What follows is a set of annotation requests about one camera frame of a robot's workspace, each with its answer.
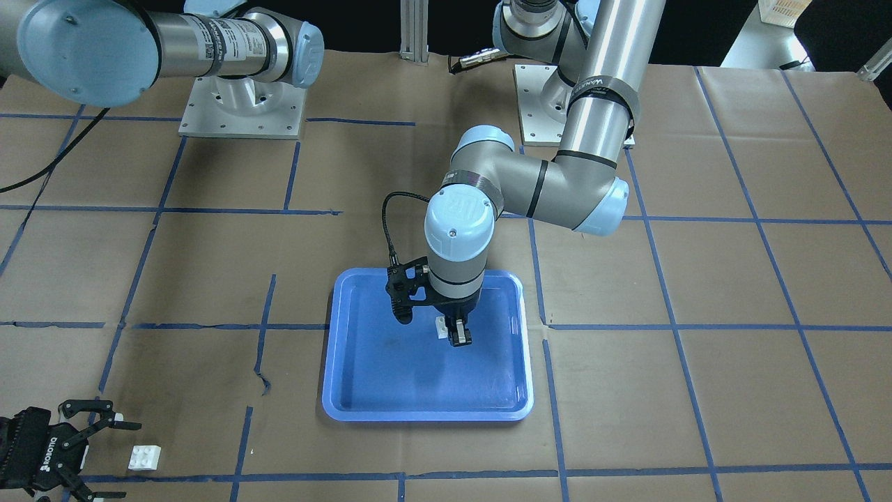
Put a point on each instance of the aluminium frame post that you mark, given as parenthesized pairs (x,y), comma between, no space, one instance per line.
(413,18)

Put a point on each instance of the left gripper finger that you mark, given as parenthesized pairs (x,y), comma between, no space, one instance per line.
(458,333)

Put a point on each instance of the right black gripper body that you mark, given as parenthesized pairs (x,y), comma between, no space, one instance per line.
(29,446)

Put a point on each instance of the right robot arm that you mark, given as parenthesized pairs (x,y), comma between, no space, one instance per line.
(251,68)

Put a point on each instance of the white block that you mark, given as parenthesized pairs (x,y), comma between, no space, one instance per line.
(442,328)
(144,458)

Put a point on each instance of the blue plastic tray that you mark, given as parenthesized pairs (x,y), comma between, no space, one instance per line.
(378,370)

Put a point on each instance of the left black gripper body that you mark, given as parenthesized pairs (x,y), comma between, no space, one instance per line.
(454,307)

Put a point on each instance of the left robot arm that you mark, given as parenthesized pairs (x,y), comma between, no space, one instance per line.
(576,190)

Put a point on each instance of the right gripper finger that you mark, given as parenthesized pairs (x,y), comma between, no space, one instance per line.
(107,418)
(77,488)

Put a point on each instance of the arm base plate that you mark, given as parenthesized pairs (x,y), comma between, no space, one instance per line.
(220,108)
(545,100)

